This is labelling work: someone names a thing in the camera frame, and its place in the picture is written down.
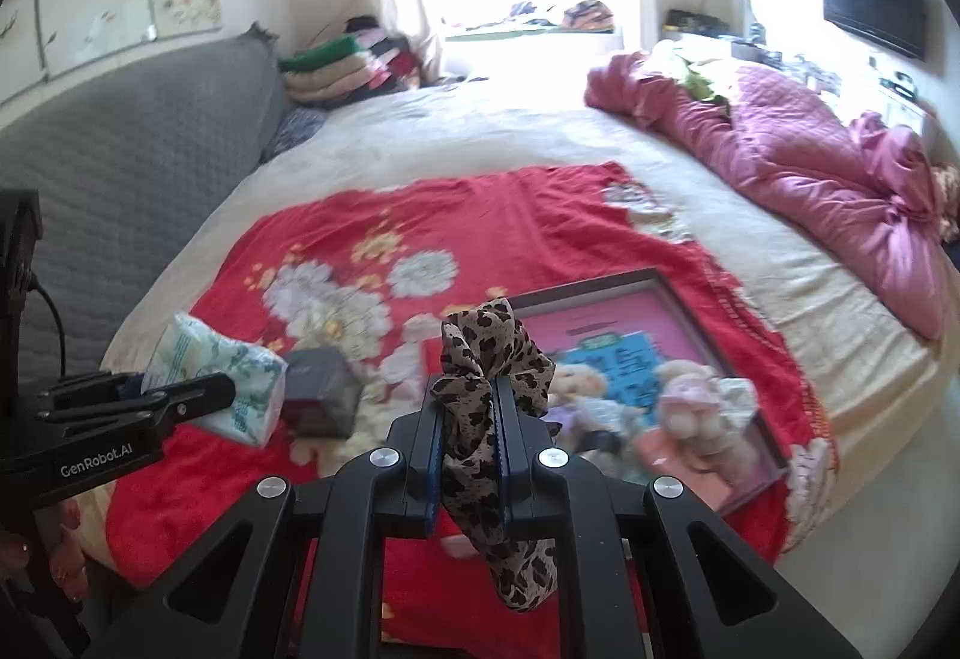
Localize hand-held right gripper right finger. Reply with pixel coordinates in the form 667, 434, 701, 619
491, 378, 863, 659

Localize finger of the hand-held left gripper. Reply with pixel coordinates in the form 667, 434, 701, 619
37, 370, 155, 405
34, 374, 239, 439

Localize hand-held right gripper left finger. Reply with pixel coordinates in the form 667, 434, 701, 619
79, 389, 443, 659

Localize green print tissue packet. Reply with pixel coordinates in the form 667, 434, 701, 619
141, 312, 290, 446

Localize plush bear purple dress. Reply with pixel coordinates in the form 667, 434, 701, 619
544, 363, 623, 450

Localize leopard print scrunchie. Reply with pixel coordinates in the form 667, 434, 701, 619
439, 299, 560, 615

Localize pink box tray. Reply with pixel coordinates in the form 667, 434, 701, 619
510, 267, 790, 517

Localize white plush bear pink hat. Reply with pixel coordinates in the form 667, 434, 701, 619
652, 359, 751, 472

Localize person's left hand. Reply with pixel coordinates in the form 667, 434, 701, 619
0, 498, 87, 592

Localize dark square box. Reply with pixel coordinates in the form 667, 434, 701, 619
281, 348, 365, 439

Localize grey quilted headboard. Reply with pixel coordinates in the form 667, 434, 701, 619
0, 25, 290, 405

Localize red floral blanket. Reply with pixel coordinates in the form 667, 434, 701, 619
105, 160, 826, 659

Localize dark patterned pillow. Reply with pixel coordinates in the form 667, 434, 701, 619
259, 106, 327, 165

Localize bed with cream sheet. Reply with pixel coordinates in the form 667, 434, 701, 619
101, 81, 946, 659

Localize pile of folded clothes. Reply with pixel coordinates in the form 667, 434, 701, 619
279, 14, 421, 105

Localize pink quilt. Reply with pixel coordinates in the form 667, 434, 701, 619
583, 50, 947, 341

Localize green cloth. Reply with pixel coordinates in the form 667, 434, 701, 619
671, 55, 732, 105

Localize clothes on windowsill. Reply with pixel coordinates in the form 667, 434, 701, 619
510, 0, 616, 34

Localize black desk device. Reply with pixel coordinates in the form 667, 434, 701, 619
667, 10, 725, 34

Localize black cable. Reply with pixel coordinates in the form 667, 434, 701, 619
28, 275, 70, 382

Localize black wall television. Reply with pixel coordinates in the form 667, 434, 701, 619
817, 0, 925, 61

